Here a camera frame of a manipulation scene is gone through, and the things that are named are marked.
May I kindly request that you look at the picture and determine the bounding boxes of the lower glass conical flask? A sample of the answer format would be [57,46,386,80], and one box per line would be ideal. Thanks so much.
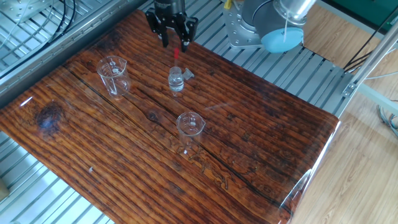
[175,111,206,147]

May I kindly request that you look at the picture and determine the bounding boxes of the clear glass bottle stopper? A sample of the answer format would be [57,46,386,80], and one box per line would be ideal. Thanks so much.
[182,67,196,81]

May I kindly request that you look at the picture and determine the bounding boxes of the thin black cables by post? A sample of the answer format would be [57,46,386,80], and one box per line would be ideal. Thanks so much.
[343,12,398,74]

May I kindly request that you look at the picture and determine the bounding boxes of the glass dropper with red bulb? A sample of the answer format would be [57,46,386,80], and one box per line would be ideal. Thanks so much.
[172,47,180,78]

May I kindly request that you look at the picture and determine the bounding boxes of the coloured wire bundle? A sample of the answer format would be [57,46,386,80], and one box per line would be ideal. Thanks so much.
[376,104,398,139]

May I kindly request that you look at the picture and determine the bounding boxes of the upper glass conical flask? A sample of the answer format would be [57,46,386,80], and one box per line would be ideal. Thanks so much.
[96,55,132,101]

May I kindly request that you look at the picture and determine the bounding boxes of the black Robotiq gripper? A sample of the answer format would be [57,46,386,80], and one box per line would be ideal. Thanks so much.
[145,0,200,54]

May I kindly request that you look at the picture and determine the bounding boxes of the small glass bottle with liquid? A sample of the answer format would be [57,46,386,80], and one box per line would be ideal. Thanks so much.
[168,66,185,93]

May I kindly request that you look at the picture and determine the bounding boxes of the glass conical flask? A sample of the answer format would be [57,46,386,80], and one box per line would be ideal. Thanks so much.
[96,55,132,101]
[175,111,206,147]

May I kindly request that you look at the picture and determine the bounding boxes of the glossy wood-grain table mat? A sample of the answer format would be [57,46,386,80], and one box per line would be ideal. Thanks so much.
[0,9,341,224]

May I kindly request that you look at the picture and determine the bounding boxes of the white zip tie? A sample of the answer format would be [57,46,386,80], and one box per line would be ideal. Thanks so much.
[282,11,292,44]

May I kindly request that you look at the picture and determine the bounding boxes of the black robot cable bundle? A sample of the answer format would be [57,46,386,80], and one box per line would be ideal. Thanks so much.
[0,0,78,80]

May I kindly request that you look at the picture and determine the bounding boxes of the grey horizontal frame bar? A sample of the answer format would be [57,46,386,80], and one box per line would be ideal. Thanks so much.
[356,82,398,116]

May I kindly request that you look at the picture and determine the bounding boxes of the thin white cable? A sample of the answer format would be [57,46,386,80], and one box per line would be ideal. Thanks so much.
[363,71,398,81]

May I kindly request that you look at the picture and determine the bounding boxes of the aluminium frame post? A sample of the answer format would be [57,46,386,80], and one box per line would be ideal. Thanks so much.
[341,21,398,99]

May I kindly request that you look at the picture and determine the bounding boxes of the perforated metal plate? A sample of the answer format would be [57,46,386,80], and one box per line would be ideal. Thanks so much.
[0,0,54,23]

